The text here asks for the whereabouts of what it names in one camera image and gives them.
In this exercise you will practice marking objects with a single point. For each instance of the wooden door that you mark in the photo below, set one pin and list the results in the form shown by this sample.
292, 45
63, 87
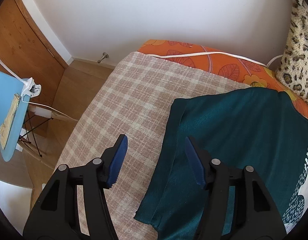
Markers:
27, 52

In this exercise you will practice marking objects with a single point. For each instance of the teal printed t-shirt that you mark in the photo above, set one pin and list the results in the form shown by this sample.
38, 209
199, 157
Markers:
254, 126

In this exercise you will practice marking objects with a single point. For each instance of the beige cloth on chair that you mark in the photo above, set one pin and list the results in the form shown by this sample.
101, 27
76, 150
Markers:
8, 121

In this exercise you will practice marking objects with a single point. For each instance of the metal door stopper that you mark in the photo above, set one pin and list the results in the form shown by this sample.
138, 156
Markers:
104, 56

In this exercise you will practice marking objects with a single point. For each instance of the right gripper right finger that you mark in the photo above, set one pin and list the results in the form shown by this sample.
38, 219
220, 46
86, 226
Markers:
255, 213

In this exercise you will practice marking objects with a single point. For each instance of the leopard print pillow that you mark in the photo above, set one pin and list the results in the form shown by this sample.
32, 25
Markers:
293, 69

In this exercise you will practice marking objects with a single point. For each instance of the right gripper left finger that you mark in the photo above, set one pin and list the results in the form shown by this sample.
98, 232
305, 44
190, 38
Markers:
55, 213

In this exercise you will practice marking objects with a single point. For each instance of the pink plaid blanket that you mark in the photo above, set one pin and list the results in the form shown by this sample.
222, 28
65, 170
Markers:
135, 100

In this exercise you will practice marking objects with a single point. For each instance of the light blue chair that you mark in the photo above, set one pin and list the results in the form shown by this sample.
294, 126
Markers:
9, 87

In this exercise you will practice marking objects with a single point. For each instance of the white clip device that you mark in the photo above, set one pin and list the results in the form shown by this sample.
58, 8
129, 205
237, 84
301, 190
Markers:
30, 89

